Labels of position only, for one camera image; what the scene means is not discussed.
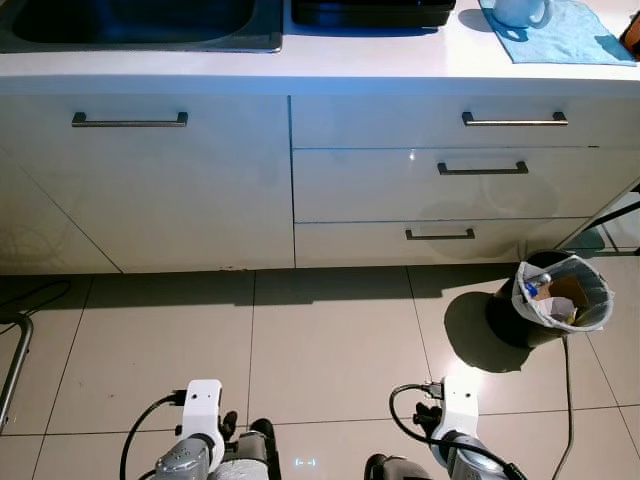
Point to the black trash bin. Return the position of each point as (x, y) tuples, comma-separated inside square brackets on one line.
[(500, 320)]

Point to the brown kitchen object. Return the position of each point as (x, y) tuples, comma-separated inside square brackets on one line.
[(632, 40)]

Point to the white mug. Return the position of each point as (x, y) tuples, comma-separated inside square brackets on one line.
[(518, 10)]

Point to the grey robot right leg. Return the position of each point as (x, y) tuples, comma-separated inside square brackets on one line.
[(395, 468)]

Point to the black countertop appliance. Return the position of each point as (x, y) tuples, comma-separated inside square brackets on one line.
[(370, 12)]

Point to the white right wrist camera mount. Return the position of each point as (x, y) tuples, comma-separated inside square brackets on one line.
[(460, 400)]

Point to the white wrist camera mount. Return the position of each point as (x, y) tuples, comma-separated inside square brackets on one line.
[(203, 405), (460, 400)]

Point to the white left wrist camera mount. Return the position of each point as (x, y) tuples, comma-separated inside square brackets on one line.
[(203, 405)]

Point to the brown cardboard scrap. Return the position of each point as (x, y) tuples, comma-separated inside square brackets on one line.
[(570, 292)]

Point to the steel kitchen sink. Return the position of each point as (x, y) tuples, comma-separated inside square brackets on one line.
[(140, 20)]

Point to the white bin liner bag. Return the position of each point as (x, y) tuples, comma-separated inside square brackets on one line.
[(600, 300)]

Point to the white kitchen cabinet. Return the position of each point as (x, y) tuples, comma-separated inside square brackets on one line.
[(150, 200)]

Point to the grey metal tube stand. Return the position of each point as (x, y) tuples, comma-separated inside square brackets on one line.
[(18, 360)]

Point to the blue cloth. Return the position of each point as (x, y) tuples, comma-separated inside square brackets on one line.
[(575, 40)]

